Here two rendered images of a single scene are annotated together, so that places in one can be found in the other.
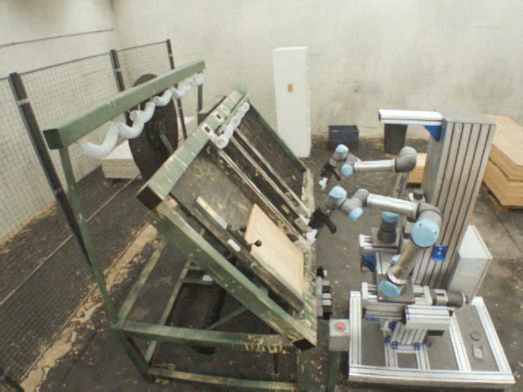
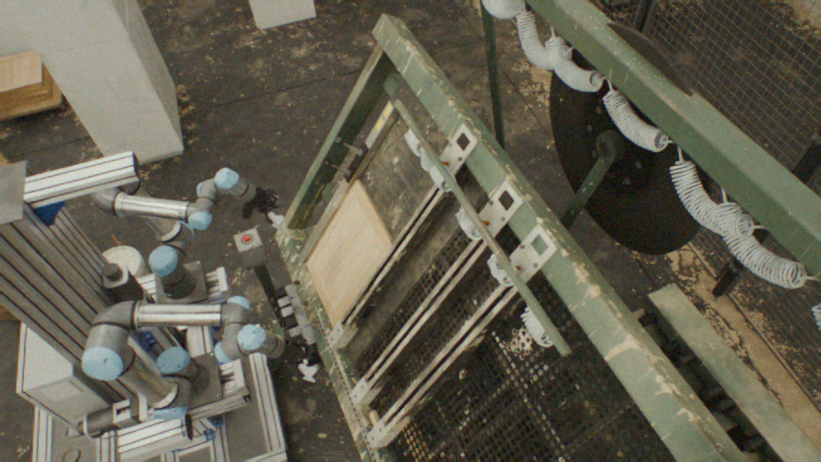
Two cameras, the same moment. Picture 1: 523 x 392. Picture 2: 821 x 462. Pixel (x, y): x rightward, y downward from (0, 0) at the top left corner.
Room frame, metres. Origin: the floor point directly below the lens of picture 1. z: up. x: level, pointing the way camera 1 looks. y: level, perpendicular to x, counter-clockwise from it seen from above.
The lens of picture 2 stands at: (2.99, -0.60, 3.28)
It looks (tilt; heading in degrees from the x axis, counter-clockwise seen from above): 53 degrees down; 149
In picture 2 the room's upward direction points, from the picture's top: 4 degrees counter-clockwise
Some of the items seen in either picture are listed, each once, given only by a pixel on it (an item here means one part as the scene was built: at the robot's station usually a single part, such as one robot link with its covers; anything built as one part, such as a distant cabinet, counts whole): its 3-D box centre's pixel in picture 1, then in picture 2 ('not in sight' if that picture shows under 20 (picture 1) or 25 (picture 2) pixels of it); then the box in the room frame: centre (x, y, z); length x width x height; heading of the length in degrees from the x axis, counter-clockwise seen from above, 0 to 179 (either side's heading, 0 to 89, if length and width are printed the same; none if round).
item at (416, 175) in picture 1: (417, 169); not in sight; (4.18, -2.62, 0.20); 0.61 x 0.53 x 0.40; 165
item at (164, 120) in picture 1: (158, 127); (612, 146); (2.17, 0.71, 1.85); 0.80 x 0.06 x 0.80; 170
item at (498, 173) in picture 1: (503, 156); not in sight; (4.05, -4.24, 0.39); 2.46 x 1.05 x 0.78; 165
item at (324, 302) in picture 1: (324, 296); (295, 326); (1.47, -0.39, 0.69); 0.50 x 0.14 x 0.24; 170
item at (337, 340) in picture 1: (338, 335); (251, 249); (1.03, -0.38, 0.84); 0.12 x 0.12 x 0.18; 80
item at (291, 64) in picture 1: (293, 102); not in sight; (5.83, -0.79, 1.03); 0.61 x 0.58 x 2.05; 165
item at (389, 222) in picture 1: (390, 217); (176, 367); (1.66, -0.89, 1.20); 0.13 x 0.12 x 0.14; 151
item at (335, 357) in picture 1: (333, 371); (272, 295); (1.03, -0.38, 0.38); 0.06 x 0.06 x 0.75; 80
